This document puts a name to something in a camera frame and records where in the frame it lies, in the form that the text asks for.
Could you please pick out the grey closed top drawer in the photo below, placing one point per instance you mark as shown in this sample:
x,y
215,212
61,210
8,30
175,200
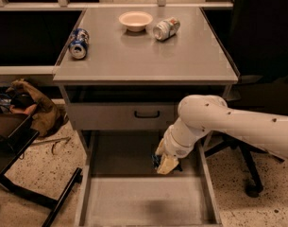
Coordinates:
x,y
120,116

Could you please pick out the white paper bowl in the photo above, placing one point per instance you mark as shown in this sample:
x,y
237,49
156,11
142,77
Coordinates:
x,y
135,21

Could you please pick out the black box on table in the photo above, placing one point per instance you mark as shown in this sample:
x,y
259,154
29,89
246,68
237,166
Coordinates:
x,y
12,127

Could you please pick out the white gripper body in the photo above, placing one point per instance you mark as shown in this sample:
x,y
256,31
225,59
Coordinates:
x,y
176,148

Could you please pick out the blue pepsi soda can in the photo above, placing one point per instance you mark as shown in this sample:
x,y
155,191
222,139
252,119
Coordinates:
x,y
78,45

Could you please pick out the black drawer handle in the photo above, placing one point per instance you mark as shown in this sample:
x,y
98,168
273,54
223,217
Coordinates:
x,y
141,115

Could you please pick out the blue rxbar blueberry wrapper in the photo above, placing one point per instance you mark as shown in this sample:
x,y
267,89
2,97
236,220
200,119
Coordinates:
x,y
156,160

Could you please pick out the white crushed soda can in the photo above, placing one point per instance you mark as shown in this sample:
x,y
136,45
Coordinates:
x,y
166,28

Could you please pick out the black side table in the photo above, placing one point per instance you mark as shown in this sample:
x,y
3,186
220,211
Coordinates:
x,y
45,169

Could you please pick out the grey drawer cabinet table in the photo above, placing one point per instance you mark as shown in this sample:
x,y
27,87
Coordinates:
x,y
120,187

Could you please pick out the brown cloth bag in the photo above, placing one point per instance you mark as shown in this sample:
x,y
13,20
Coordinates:
x,y
46,116

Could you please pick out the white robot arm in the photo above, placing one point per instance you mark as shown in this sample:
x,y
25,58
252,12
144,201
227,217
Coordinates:
x,y
198,115

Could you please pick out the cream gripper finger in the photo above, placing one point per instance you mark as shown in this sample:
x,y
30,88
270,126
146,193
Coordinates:
x,y
166,164
160,150

